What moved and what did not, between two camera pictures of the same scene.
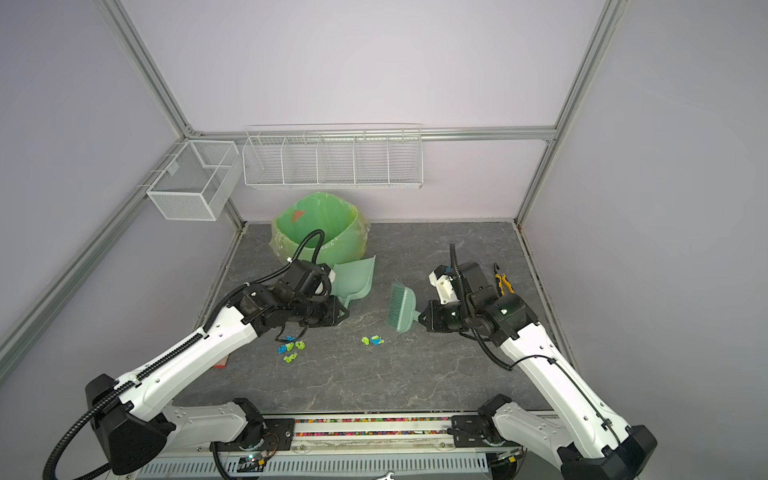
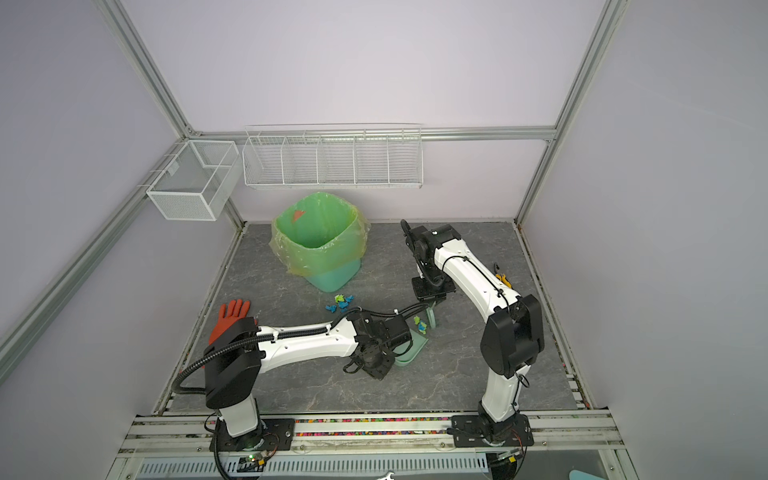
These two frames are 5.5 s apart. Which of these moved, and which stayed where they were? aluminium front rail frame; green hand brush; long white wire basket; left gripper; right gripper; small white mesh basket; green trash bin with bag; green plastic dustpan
Moved: left gripper; green hand brush; green plastic dustpan; right gripper
Stayed: aluminium front rail frame; long white wire basket; green trash bin with bag; small white mesh basket
